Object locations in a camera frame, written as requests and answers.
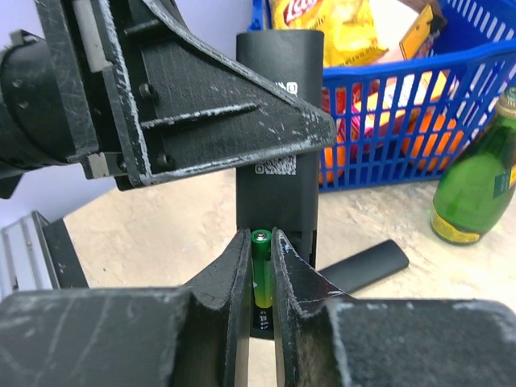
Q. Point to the aluminium frame rail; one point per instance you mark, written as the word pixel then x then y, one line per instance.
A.
pixel 25 259

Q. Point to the green battery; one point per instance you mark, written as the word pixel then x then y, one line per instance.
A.
pixel 261 268

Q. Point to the black remote control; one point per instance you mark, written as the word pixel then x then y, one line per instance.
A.
pixel 283 192
pixel 367 267

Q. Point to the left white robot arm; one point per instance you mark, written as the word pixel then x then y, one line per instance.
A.
pixel 34 129

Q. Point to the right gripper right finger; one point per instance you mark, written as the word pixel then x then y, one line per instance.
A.
pixel 308 347

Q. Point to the blue plastic basket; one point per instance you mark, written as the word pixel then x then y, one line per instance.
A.
pixel 407 121

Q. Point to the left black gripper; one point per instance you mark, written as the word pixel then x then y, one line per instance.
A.
pixel 147 102

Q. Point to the orange ball in basket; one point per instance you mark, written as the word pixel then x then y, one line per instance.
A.
pixel 448 136

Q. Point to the orange white carton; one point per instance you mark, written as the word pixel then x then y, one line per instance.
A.
pixel 424 31

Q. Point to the yellow Lays chips bag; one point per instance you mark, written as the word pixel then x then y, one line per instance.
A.
pixel 350 32

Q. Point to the green glass bottle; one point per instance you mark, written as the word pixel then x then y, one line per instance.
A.
pixel 476 190

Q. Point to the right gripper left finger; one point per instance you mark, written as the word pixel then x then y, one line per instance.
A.
pixel 213 346

